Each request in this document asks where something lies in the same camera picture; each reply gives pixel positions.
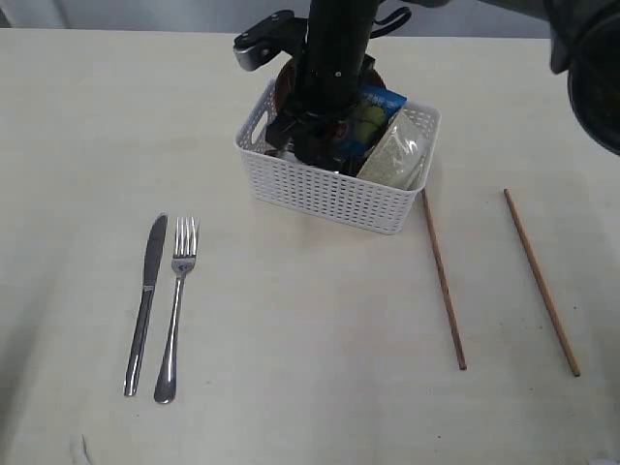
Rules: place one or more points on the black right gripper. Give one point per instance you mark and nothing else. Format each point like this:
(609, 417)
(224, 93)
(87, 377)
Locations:
(318, 139)

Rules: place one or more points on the silver metal fork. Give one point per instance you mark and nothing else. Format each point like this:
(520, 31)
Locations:
(183, 261)

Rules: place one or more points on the wooden chopstick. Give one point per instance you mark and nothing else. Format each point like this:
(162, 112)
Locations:
(543, 289)
(444, 285)

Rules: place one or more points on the silver table knife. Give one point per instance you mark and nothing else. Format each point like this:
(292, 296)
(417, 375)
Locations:
(151, 264)

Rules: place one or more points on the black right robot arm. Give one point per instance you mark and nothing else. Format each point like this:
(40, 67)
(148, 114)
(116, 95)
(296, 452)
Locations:
(344, 46)

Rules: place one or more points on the brown round plate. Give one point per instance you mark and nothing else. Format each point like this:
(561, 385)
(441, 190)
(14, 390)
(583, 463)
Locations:
(286, 79)

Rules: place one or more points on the blue chips snack bag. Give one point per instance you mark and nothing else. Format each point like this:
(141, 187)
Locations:
(370, 117)

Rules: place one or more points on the white perforated plastic basket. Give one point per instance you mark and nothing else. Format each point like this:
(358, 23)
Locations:
(329, 195)

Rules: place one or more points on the speckled white bowl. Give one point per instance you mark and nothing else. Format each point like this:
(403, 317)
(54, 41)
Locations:
(397, 158)

